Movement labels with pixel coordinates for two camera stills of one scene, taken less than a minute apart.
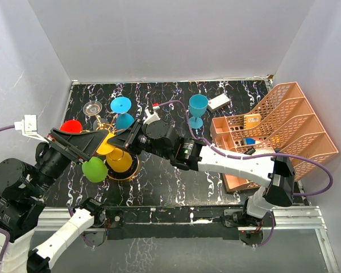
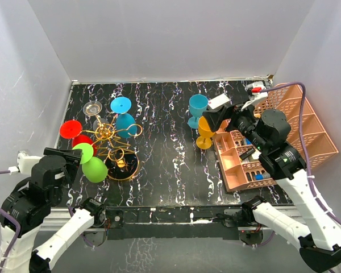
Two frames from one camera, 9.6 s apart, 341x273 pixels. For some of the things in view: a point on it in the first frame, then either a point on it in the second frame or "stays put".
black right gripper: [128, 138] to [215, 118]
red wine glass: [71, 126] stays put
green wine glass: [95, 169] stays put
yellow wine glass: [117, 158] to [204, 141]
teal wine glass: [198, 104] stays put
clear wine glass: [92, 108] stays put
